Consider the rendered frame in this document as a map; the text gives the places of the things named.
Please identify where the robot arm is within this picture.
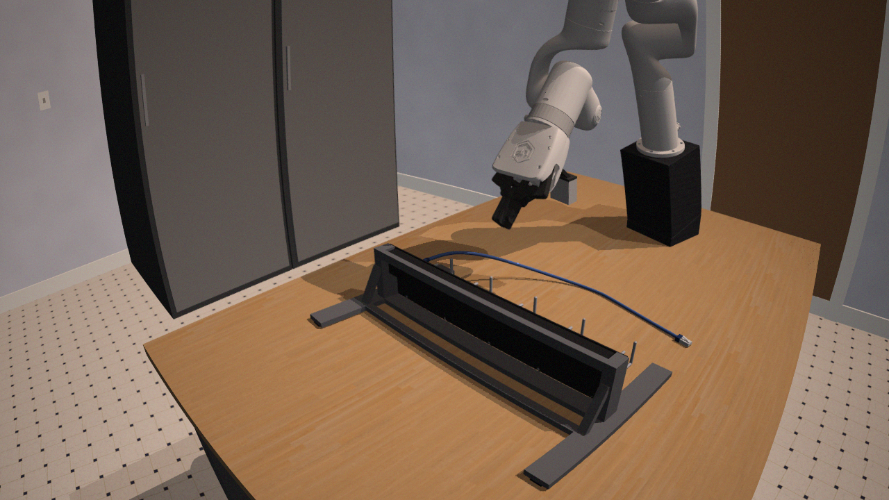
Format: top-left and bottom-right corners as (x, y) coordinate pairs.
(524, 0), (698, 205)

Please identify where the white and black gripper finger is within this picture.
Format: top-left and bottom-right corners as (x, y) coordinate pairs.
(492, 173), (520, 228)
(497, 169), (554, 229)

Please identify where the blue patch cord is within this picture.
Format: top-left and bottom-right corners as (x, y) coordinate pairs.
(423, 251), (677, 338)

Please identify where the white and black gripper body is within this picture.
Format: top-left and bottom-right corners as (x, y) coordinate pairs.
(492, 117), (570, 192)

